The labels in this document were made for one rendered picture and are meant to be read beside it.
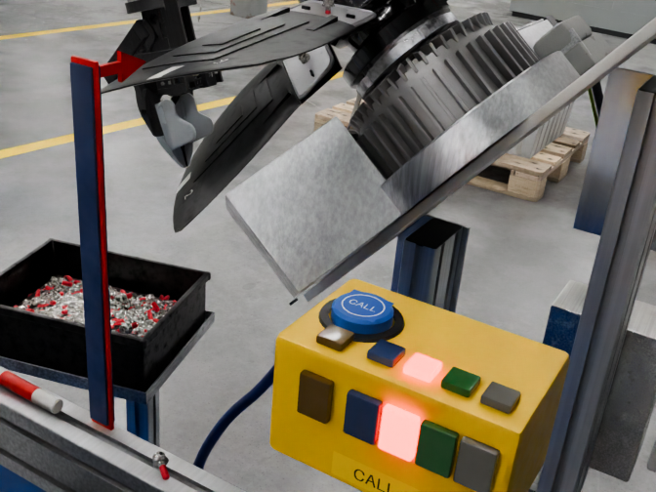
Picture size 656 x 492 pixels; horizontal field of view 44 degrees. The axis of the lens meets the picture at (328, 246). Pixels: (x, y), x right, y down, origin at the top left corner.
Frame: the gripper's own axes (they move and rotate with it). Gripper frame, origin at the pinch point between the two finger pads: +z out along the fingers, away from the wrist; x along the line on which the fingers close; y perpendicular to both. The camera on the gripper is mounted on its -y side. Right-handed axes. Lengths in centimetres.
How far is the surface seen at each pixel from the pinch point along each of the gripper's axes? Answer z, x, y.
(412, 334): 4, -37, 51
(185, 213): 5.8, -6.0, 4.6
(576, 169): 90, 323, -43
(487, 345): 6, -35, 55
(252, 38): -14.1, -14.8, 26.7
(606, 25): 60, 725, -120
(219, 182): 2.5, -3.8, 9.1
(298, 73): -8.3, 4.4, 18.0
